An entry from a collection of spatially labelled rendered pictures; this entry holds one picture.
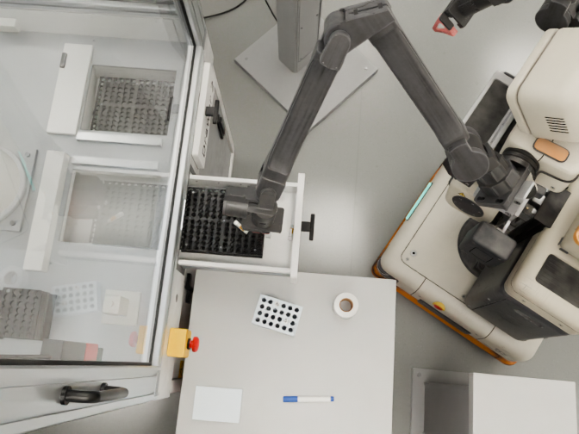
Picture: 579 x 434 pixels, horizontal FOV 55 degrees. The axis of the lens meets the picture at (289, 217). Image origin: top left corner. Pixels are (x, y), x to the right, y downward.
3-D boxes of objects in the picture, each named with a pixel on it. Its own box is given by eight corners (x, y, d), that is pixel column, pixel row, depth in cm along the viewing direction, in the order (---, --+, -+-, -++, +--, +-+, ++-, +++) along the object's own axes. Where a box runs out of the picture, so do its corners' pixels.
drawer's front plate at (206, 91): (215, 80, 171) (210, 61, 160) (203, 169, 163) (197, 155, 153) (209, 80, 171) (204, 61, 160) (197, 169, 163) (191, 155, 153)
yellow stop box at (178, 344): (194, 331, 149) (189, 329, 142) (190, 358, 147) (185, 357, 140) (175, 329, 149) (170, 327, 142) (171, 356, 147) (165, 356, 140)
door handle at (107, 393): (133, 384, 96) (96, 388, 78) (131, 400, 95) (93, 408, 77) (105, 381, 96) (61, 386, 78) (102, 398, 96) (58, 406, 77)
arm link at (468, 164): (382, -7, 94) (378, -25, 101) (317, 40, 99) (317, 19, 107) (496, 170, 115) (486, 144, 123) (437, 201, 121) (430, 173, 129)
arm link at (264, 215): (276, 219, 128) (279, 195, 129) (246, 214, 127) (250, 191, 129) (274, 226, 134) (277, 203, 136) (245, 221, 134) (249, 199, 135)
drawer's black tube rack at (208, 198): (268, 199, 159) (267, 192, 153) (263, 260, 154) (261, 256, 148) (191, 193, 159) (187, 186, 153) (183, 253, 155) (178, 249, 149)
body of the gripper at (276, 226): (244, 204, 142) (245, 195, 134) (283, 209, 142) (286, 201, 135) (240, 228, 140) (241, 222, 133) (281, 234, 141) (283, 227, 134)
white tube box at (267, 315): (302, 308, 158) (302, 306, 155) (294, 337, 156) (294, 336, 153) (261, 295, 159) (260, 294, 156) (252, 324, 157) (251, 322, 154)
